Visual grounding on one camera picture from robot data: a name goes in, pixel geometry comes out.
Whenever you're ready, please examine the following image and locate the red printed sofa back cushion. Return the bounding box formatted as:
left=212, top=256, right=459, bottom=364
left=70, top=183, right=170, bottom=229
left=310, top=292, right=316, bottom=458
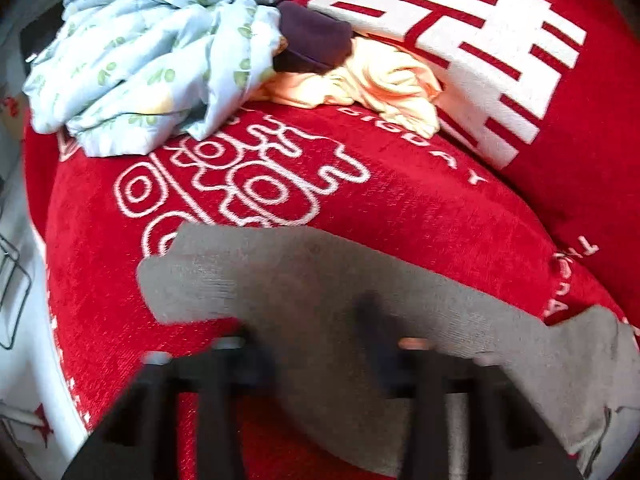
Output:
left=287, top=0, right=640, bottom=311

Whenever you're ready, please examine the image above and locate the light blue floral quilt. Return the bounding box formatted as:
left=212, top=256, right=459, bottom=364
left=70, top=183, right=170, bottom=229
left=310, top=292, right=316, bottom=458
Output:
left=22, top=0, right=336, bottom=157

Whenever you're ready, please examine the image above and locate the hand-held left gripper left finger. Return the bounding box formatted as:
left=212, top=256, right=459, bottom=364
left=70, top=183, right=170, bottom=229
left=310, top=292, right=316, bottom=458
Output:
left=62, top=332, right=276, bottom=480

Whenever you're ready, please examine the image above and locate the metal wire rack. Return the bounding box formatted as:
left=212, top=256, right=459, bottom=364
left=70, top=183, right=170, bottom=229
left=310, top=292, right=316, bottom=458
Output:
left=0, top=234, right=34, bottom=351

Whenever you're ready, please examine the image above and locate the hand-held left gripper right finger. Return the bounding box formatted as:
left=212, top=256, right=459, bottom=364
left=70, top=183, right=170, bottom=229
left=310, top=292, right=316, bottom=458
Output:
left=355, top=294, right=583, bottom=480

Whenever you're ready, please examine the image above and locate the dark grey sock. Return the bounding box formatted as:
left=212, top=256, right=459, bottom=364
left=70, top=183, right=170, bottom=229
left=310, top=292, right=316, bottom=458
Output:
left=136, top=221, right=573, bottom=480

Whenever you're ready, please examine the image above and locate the red printed sofa seat cover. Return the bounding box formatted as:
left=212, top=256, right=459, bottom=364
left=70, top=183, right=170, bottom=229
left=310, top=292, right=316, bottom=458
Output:
left=22, top=100, right=640, bottom=480

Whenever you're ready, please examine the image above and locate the dark purple cloth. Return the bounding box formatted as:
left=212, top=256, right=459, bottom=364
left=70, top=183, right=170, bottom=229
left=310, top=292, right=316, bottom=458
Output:
left=272, top=1, right=355, bottom=75

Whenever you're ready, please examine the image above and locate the white cloth with red marks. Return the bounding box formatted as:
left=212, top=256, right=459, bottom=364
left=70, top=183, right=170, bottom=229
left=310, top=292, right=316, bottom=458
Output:
left=0, top=240, right=88, bottom=461

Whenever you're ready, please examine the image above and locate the pale yellow garment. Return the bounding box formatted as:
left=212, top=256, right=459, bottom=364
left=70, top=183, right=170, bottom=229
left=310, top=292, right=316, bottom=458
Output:
left=252, top=37, right=443, bottom=132

